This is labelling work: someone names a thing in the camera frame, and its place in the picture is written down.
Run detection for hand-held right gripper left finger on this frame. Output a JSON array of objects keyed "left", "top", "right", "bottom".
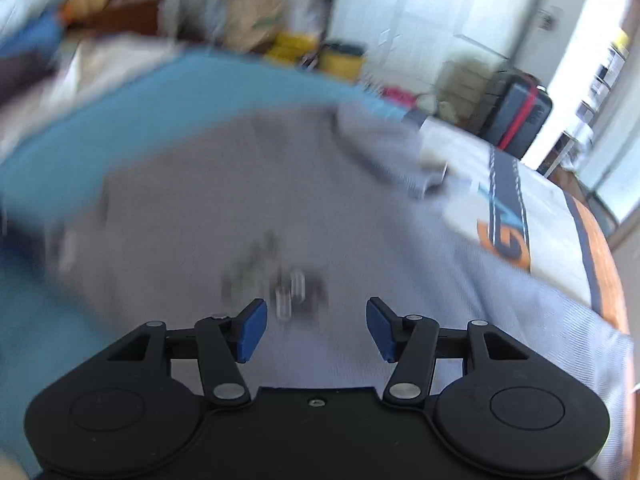
[{"left": 107, "top": 298, "right": 268, "bottom": 406}]

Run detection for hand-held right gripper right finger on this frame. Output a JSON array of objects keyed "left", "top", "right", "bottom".
[{"left": 366, "top": 296, "right": 531, "bottom": 405}]

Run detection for grey waffle-knit shirt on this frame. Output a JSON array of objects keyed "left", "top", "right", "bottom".
[{"left": 65, "top": 102, "right": 636, "bottom": 480}]

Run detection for pair of pink slippers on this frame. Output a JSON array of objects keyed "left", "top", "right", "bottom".
[{"left": 382, "top": 85, "right": 421, "bottom": 108}]

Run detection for black suitcase with red trim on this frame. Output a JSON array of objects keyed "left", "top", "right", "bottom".
[{"left": 480, "top": 71, "right": 553, "bottom": 161}]

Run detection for yellow bin with black liner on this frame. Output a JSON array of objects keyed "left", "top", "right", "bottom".
[{"left": 320, "top": 42, "right": 366, "bottom": 81}]

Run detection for yellow plastic bag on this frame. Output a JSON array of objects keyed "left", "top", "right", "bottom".
[{"left": 265, "top": 32, "right": 321, "bottom": 63}]

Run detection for brown paper bag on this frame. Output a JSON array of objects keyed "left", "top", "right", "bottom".
[{"left": 220, "top": 0, "right": 286, "bottom": 51}]

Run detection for white wardrobe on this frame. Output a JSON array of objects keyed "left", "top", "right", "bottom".
[{"left": 325, "top": 0, "right": 591, "bottom": 91}]

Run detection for metal shelf cart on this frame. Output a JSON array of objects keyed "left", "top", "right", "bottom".
[{"left": 540, "top": 30, "right": 631, "bottom": 176}]

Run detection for blue pillow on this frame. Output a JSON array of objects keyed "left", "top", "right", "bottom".
[{"left": 0, "top": 10, "right": 63, "bottom": 58}]

